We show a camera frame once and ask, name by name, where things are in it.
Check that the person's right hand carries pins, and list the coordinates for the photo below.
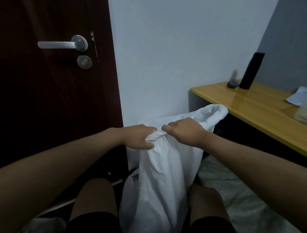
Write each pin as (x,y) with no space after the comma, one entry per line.
(189,130)

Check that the person's left hand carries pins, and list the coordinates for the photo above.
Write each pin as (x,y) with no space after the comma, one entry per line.
(139,136)

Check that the white bag with red print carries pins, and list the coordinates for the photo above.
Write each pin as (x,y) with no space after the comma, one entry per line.
(163,182)

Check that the grey woven sack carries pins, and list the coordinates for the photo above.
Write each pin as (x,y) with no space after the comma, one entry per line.
(239,196)

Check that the green woven sack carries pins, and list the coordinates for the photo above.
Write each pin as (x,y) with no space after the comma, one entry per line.
(43,225)

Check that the person's left forearm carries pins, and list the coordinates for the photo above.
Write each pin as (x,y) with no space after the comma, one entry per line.
(52,172)

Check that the person's right forearm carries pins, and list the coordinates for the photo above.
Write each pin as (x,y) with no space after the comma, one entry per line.
(263,165)

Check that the person's right leg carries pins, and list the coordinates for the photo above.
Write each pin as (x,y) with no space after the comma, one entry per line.
(206,204)

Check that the person's leg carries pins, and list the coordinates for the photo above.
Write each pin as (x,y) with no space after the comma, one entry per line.
(93,196)
(206,204)

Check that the person's left leg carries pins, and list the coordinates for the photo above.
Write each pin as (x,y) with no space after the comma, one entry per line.
(93,196)

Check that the small dark round case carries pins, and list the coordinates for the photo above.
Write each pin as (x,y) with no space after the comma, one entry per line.
(233,84)

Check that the yellow wooden desk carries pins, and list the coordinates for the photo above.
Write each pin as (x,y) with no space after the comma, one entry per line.
(259,105)

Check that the dark brown wooden door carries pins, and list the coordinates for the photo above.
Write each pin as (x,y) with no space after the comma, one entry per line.
(105,60)

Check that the black cylindrical bottle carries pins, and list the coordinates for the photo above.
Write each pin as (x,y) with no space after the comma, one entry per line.
(251,70)

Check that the silver thumb-turn lock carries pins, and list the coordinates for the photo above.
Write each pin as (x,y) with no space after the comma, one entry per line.
(84,62)

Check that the black shorts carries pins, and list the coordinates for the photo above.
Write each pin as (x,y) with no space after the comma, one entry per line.
(93,224)

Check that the silver door latch plate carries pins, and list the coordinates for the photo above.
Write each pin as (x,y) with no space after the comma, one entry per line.
(94,46)

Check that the white tissue sheet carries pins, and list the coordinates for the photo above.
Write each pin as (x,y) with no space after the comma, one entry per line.
(298,97)

